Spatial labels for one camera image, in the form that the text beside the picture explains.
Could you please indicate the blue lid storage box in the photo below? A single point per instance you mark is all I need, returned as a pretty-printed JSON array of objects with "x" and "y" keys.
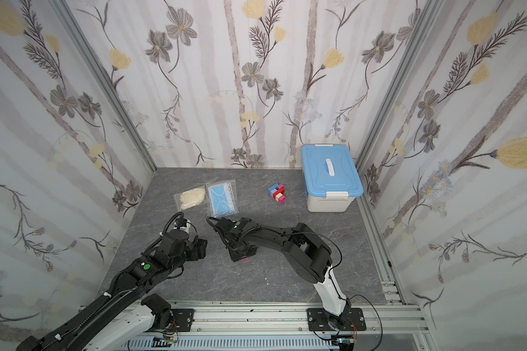
[{"x": 330, "y": 177}]

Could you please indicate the bagged blue face mask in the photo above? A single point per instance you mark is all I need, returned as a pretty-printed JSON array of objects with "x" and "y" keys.
[{"x": 222, "y": 197}]

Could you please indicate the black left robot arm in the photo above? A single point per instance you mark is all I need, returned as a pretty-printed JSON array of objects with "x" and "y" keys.
[{"x": 128, "y": 306}]

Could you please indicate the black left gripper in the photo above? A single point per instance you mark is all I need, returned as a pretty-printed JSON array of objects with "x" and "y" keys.
[{"x": 197, "y": 248}]

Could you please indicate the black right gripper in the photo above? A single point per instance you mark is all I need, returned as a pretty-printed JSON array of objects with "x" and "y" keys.
[{"x": 230, "y": 230}]

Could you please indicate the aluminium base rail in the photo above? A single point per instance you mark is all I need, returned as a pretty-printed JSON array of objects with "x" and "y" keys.
[{"x": 289, "y": 326}]

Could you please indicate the blue lego brick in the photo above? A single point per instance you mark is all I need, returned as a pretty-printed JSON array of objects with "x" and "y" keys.
[{"x": 271, "y": 189}]

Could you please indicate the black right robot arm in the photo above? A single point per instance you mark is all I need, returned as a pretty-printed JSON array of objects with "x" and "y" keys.
[{"x": 238, "y": 234}]

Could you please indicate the red lego brick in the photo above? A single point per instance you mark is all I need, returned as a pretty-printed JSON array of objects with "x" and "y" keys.
[{"x": 279, "y": 193}]

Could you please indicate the bagged cream gloves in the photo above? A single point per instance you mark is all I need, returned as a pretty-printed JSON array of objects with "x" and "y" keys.
[{"x": 190, "y": 198}]

